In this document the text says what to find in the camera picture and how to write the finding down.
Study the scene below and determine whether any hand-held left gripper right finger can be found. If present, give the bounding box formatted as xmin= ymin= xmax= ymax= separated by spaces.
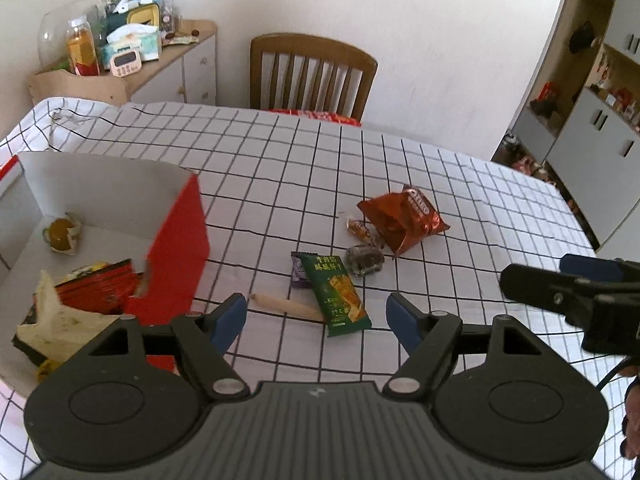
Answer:
xmin=384 ymin=292 xmax=546 ymax=401

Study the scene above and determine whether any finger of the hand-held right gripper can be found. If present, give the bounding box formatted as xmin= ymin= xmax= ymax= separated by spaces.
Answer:
xmin=500 ymin=263 xmax=593 ymax=328
xmin=560 ymin=254 xmax=626 ymax=283

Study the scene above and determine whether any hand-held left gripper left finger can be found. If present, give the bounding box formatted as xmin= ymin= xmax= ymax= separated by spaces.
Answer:
xmin=90 ymin=292 xmax=250 ymax=401

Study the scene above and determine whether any red cardboard box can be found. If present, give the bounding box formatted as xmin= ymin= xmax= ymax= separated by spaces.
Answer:
xmin=0 ymin=152 xmax=211 ymax=401

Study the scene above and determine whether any red and yellow chips bag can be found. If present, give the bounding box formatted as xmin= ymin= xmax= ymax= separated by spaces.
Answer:
xmin=54 ymin=258 xmax=146 ymax=316

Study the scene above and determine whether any cream snack packet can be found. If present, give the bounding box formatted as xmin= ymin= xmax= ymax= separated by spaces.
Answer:
xmin=12 ymin=270 xmax=123 ymax=366

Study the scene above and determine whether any yellow candy bag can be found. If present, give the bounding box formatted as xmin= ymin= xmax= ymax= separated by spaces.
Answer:
xmin=35 ymin=357 xmax=61 ymax=383

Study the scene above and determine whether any clear egg yolk pastry packet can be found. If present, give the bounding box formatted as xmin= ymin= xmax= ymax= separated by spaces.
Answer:
xmin=42 ymin=212 xmax=82 ymax=252

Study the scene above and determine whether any dark chocolate bar packet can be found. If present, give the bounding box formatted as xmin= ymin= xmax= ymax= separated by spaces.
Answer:
xmin=11 ymin=305 xmax=51 ymax=366

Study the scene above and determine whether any person's right hand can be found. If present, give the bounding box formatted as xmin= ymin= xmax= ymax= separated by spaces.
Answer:
xmin=620 ymin=362 xmax=640 ymax=461

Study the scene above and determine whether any beige stick snack packet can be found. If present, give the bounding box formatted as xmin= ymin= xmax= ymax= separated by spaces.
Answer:
xmin=250 ymin=293 xmax=326 ymax=322

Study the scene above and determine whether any clear wrapped dark cake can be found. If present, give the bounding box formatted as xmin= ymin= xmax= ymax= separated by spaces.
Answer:
xmin=346 ymin=244 xmax=386 ymax=277

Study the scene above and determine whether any green cracker packet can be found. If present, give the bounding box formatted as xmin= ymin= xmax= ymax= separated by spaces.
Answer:
xmin=298 ymin=254 xmax=372 ymax=337

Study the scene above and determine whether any small purple snack packet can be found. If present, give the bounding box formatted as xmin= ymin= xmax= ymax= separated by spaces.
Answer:
xmin=291 ymin=251 xmax=313 ymax=291

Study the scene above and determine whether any dark red snack bag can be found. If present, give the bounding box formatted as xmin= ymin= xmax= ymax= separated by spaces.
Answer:
xmin=356 ymin=185 xmax=451 ymax=259

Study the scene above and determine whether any small orange wrapped candy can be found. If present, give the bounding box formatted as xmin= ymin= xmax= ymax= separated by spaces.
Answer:
xmin=346 ymin=217 xmax=376 ymax=242

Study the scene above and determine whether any row of shoes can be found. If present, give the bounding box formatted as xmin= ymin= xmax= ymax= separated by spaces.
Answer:
xmin=502 ymin=132 xmax=596 ymax=248

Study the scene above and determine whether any red shelf ornament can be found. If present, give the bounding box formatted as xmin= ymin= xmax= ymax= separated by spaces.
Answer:
xmin=530 ymin=82 xmax=563 ymax=116

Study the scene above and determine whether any red chair cushion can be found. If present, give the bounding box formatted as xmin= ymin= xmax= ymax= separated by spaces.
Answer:
xmin=267 ymin=107 xmax=363 ymax=127

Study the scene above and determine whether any black hat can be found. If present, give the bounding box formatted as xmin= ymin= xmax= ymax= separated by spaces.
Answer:
xmin=569 ymin=21 xmax=601 ymax=53

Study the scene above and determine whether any wooden slatted chair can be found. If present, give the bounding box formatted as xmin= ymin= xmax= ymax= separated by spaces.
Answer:
xmin=249 ymin=33 xmax=379 ymax=123

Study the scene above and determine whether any wooden side cabinet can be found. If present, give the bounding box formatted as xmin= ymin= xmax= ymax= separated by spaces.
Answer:
xmin=27 ymin=20 xmax=218 ymax=107

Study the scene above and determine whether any pink digital timer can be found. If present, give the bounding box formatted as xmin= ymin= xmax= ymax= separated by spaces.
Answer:
xmin=111 ymin=47 xmax=143 ymax=78

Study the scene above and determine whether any soft tissue pack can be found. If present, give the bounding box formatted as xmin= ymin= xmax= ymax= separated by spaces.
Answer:
xmin=102 ymin=25 xmax=162 ymax=66

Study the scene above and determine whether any orange juice bottle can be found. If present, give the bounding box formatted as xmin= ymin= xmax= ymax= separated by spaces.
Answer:
xmin=66 ymin=17 xmax=101 ymax=77

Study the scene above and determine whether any clear glass jar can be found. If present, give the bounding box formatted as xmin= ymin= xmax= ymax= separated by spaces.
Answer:
xmin=160 ymin=0 xmax=183 ymax=36

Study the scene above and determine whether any yellow and green container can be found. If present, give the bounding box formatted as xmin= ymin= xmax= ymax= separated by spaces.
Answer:
xmin=107 ymin=2 xmax=163 ymax=33

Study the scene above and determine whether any clear glass bowl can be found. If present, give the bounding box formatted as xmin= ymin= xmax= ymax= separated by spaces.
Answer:
xmin=37 ymin=0 xmax=108 ymax=68

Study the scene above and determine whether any black cable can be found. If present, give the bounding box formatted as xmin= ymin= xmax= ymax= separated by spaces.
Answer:
xmin=596 ymin=355 xmax=633 ymax=391

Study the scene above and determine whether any grey wall cabinet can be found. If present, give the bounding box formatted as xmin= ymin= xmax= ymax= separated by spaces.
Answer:
xmin=492 ymin=0 xmax=640 ymax=251

